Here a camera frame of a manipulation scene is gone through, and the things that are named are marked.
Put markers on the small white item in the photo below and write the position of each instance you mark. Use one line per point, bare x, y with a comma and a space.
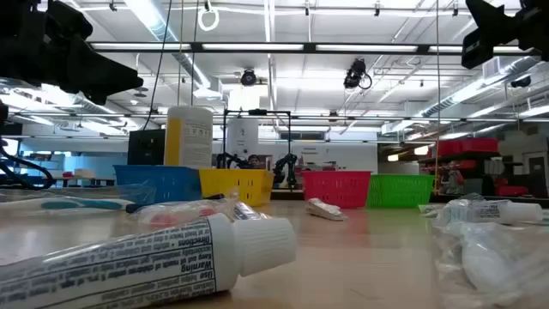
323, 209

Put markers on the blue plastic basket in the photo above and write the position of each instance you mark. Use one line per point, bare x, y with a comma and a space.
163, 182

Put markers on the black dome ceiling camera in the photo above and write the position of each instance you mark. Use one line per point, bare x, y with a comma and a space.
248, 78

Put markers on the red razor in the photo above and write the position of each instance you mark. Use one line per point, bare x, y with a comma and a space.
165, 219

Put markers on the black overhead light bar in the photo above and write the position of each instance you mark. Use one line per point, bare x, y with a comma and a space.
309, 47

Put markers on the silver item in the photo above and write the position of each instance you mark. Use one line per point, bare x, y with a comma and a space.
249, 211

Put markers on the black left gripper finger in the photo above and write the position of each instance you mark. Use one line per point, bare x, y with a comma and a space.
103, 77

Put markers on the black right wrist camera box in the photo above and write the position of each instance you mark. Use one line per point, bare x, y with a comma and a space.
476, 49

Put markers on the red storage bin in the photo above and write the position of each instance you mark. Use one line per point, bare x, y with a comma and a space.
478, 146
512, 190
449, 148

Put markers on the yellow plastic basket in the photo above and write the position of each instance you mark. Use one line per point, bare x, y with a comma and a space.
240, 184

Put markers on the red plastic basket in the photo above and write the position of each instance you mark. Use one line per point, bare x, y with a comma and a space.
336, 189

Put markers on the black equipment box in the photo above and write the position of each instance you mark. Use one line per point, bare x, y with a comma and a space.
146, 148

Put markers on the white toothpaste tube black print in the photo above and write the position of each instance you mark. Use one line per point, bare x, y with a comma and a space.
128, 266

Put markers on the dark storage shelf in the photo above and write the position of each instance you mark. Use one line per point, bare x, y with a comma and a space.
472, 155

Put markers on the black metal frame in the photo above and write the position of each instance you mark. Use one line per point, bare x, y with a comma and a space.
257, 112

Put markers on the person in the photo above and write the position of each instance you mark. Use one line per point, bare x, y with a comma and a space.
254, 161

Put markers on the black ceiling fixture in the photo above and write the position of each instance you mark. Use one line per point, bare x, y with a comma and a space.
520, 81

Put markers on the teal white toothbrush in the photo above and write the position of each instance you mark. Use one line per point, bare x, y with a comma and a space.
81, 204

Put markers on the white wipes canister yellow label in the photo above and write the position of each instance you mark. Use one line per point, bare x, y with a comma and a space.
188, 137

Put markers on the green plastic basket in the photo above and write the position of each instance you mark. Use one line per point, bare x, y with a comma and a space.
399, 191

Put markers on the white item in clear bag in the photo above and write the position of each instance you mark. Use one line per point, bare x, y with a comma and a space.
484, 262

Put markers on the small bluish wrapped item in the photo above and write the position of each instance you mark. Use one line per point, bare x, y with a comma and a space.
454, 210

